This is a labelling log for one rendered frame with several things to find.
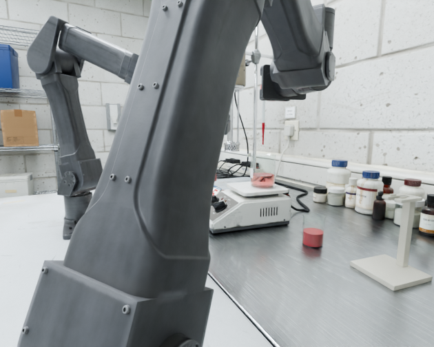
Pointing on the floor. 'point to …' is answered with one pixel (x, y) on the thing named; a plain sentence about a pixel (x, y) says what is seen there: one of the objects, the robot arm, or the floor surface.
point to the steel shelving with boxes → (12, 119)
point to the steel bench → (332, 281)
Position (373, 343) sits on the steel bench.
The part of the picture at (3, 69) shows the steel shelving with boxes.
